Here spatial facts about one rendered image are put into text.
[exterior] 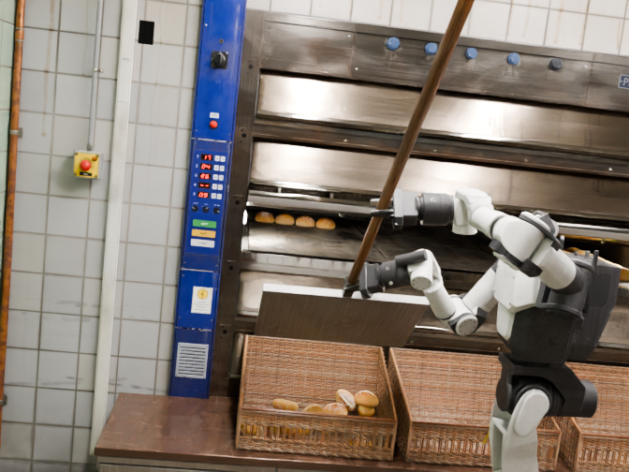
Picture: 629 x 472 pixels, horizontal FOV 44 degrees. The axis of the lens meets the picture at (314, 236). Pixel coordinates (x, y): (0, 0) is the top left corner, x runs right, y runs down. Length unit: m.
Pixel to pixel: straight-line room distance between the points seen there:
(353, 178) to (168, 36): 0.88
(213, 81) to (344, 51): 0.51
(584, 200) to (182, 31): 1.71
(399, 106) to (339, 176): 0.36
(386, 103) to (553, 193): 0.77
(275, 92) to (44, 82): 0.86
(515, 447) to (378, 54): 1.54
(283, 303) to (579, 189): 1.37
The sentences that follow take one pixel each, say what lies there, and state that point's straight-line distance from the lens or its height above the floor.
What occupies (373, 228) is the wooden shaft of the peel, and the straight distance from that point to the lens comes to 2.20.
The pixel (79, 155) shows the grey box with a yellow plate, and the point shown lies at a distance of 3.04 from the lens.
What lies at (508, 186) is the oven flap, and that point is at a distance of 3.24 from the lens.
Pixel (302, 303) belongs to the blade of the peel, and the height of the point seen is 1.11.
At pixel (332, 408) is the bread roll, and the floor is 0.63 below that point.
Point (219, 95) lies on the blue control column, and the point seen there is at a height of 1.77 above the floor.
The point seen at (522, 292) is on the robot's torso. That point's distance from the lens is 2.27.
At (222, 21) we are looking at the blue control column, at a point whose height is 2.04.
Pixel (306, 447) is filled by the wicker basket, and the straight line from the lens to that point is 2.80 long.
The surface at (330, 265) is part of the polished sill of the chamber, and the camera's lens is 3.12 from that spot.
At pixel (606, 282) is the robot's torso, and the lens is 2.37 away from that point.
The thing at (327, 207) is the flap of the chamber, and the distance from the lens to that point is 2.93.
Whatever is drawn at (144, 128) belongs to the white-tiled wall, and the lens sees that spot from 3.07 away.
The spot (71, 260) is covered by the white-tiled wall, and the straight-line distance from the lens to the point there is 3.17.
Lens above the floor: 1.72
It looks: 8 degrees down
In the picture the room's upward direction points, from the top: 6 degrees clockwise
